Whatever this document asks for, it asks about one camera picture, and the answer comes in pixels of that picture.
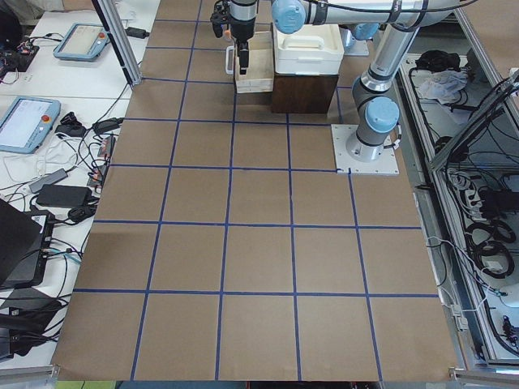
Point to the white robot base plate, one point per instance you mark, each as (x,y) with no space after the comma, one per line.
(354,157)

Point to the upper blue teach pendant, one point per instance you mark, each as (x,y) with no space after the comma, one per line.
(82,43)

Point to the dark brown wooden cabinet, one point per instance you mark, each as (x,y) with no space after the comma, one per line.
(303,93)

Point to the lower blue teach pendant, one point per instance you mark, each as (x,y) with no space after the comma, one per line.
(27,122)

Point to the white plastic storage box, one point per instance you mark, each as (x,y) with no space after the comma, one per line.
(313,50)

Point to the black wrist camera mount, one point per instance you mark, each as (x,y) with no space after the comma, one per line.
(220,20)

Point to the black power adapter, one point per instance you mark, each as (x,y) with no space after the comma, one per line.
(63,196)

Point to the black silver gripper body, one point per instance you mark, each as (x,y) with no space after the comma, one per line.
(242,32)

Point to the white drawer handle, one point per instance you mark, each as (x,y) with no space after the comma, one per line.
(230,60)

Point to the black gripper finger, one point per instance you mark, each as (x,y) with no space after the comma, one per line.
(245,57)
(240,57)

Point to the white crumpled cloth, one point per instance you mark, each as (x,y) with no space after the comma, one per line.
(444,86)

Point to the light wooden drawer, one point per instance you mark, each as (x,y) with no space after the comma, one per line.
(260,73)

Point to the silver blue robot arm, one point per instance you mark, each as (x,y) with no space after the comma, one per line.
(378,114)

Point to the aluminium frame post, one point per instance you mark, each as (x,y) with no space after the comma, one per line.
(112,24)

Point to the blue teach pendant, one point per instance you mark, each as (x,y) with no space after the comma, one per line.
(82,43)
(27,122)

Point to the black laptop computer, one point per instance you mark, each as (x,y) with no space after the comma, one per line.
(24,238)

